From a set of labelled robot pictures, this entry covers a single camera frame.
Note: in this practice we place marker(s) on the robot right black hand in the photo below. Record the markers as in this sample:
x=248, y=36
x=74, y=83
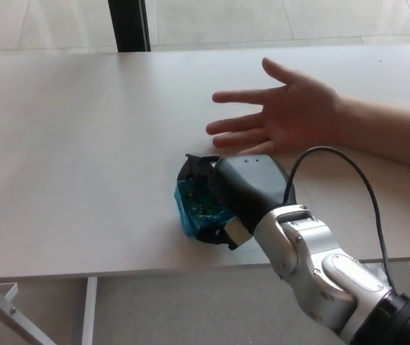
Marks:
x=248, y=183

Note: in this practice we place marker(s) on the person's bare hand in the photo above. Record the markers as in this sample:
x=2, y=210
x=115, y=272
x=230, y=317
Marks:
x=298, y=111

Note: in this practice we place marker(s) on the teal plastic-wrapped cube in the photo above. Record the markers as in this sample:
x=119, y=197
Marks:
x=194, y=208

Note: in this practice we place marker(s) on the robot right silver arm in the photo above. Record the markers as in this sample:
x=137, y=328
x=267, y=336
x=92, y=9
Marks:
x=320, y=258

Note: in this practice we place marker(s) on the person's bare forearm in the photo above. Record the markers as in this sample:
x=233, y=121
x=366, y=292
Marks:
x=388, y=129

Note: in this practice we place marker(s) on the black vertical pillar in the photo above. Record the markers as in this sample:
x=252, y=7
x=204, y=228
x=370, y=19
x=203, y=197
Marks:
x=127, y=25

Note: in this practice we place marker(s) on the white straight table leg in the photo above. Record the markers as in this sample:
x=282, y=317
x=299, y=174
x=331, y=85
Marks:
x=89, y=309

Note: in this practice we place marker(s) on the white diagonal table brace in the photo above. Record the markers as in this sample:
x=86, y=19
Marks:
x=7, y=320

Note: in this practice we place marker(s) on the white metal bracket loop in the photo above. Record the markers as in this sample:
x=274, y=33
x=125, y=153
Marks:
x=13, y=292

